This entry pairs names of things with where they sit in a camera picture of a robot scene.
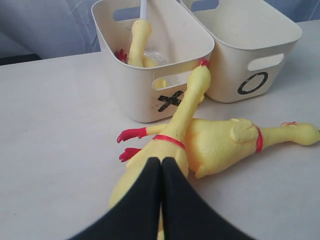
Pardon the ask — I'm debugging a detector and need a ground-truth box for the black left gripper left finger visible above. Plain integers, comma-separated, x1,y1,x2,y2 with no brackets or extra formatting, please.
71,157,162,240

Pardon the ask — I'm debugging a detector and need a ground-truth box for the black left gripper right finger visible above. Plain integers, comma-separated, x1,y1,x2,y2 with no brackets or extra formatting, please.
162,157,253,240

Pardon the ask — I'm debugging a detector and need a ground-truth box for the whole rubber chicken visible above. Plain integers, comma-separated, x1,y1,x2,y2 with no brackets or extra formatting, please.
108,59,212,240
117,118,320,183

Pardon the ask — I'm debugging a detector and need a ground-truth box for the headless rubber chicken body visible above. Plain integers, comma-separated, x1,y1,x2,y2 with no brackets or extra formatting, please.
114,49,168,89

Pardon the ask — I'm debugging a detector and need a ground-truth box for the broken chicken head neck piece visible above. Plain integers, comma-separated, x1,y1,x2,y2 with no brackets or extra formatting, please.
124,0,153,68

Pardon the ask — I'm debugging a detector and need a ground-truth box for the whole rubber chicken lying flat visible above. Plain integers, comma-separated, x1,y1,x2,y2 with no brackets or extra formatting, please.
117,118,320,183

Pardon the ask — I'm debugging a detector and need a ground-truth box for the cream bin marked X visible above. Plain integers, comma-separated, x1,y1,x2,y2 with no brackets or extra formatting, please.
91,0,215,123

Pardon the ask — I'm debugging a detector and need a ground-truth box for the cream bin marked O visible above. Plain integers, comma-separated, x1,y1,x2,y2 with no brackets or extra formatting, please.
180,0,302,103

